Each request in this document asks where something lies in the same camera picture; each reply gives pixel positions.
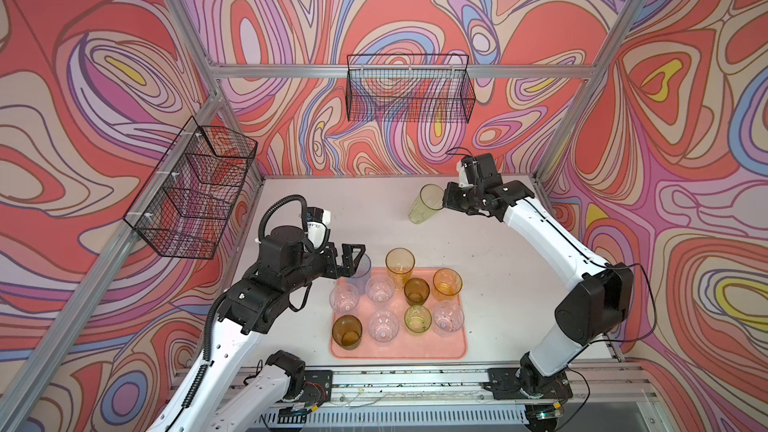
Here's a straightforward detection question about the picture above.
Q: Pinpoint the tall amber yellow cup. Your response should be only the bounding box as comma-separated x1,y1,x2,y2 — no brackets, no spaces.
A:
385,247,415,290

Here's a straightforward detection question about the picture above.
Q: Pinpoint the tall pale blue cup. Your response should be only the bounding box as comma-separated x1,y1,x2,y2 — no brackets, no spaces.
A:
347,253,372,295

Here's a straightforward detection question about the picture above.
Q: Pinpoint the pink plastic tray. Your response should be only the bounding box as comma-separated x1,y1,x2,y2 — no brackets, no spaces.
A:
327,290,468,362

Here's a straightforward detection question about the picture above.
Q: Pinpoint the short yellow cup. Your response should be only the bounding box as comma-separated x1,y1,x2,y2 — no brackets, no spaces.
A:
432,268,464,301

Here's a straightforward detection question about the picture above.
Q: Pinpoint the black wire basket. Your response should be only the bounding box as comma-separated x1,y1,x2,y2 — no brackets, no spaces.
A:
345,52,476,124
123,118,258,260

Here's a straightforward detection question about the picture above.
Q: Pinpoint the brown dimpled cup front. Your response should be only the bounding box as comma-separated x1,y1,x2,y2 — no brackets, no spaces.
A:
331,315,363,350

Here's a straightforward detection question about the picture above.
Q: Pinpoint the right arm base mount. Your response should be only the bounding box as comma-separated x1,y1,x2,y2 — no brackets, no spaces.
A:
481,367,573,403

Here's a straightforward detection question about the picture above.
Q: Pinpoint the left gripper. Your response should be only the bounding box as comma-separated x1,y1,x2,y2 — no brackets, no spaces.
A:
280,240,365,297

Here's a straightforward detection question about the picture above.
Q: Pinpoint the tall light green cup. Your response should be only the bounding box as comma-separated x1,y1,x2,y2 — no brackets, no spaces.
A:
408,184,444,224

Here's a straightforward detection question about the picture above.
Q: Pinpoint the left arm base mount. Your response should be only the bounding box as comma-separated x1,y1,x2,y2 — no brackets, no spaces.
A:
275,369,334,409

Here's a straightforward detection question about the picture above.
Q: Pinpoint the black wire basket left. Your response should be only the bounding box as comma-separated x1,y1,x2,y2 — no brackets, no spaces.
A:
123,118,258,260

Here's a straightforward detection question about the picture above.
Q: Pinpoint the short bright green cup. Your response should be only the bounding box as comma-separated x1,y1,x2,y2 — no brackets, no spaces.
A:
404,305,433,335

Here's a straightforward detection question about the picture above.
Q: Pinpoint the clear faceted cup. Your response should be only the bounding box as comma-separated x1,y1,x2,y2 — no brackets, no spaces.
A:
365,274,396,306
368,310,399,345

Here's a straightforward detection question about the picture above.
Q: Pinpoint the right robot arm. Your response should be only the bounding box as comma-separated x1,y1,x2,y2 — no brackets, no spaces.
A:
443,146,650,397

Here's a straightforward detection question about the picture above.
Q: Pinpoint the brown dimpled cup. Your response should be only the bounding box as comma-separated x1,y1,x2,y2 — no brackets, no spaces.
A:
331,315,363,350
403,277,430,306

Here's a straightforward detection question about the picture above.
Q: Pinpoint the aluminium front rail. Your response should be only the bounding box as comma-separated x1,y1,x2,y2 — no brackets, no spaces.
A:
307,361,656,411

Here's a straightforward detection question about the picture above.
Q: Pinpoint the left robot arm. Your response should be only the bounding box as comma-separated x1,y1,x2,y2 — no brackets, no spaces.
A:
149,194,366,431

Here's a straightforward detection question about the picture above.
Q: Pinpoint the black wire basket back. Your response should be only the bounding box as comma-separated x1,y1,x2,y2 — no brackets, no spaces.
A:
345,52,476,124

